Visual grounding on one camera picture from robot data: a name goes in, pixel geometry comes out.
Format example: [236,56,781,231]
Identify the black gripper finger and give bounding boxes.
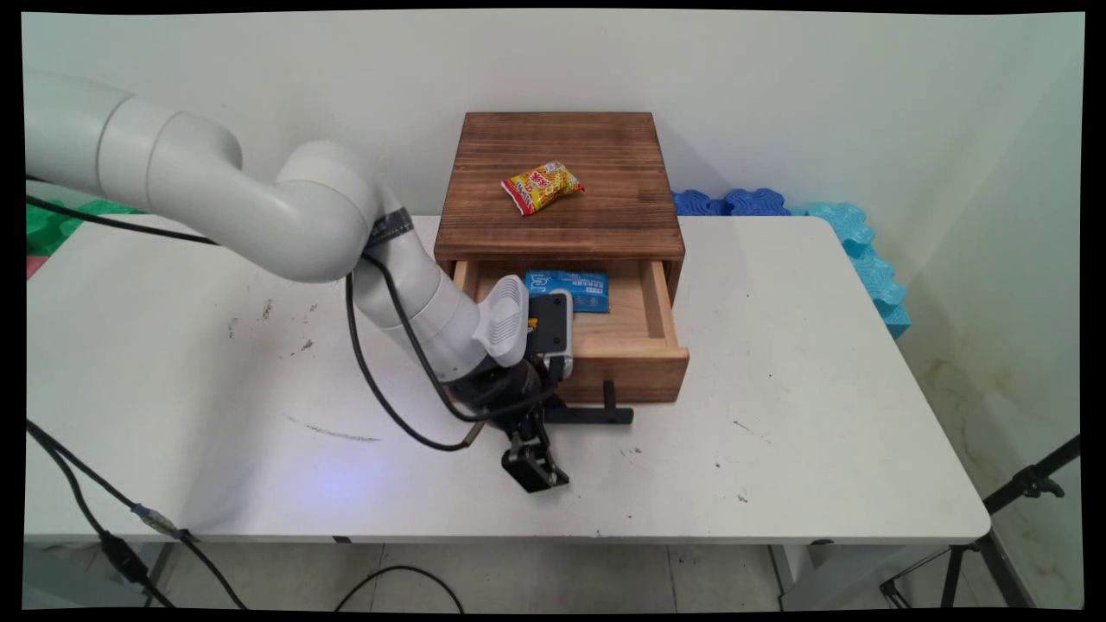
[512,416,556,457]
[503,436,571,494]

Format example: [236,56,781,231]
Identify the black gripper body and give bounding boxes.
[448,357,559,429]

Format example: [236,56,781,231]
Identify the wooden drawer with black handle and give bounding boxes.
[452,257,690,426]

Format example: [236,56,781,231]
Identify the blue packet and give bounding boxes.
[524,269,611,314]

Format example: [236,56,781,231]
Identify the brown wooden cabinet box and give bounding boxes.
[434,111,688,303]

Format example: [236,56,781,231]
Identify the yellow red snack packet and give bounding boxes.
[501,162,586,216]

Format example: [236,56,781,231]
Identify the white table leg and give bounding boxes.
[767,543,820,607]

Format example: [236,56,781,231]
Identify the dark blue foam mat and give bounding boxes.
[672,188,791,218]

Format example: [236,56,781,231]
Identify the cyan foam mat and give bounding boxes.
[791,201,912,340]

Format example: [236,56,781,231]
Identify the green foam mat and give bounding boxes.
[26,199,143,257]

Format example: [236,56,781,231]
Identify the black tripod stand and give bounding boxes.
[880,435,1081,610]

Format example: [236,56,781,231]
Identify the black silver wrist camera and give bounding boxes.
[525,289,575,383]

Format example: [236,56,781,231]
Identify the black floor cable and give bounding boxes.
[334,565,466,614]

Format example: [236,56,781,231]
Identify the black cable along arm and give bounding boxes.
[26,194,563,453]

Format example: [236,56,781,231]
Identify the black strap on arm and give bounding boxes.
[370,207,416,249]

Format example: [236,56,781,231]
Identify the black cable with silver plug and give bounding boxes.
[26,422,250,611]

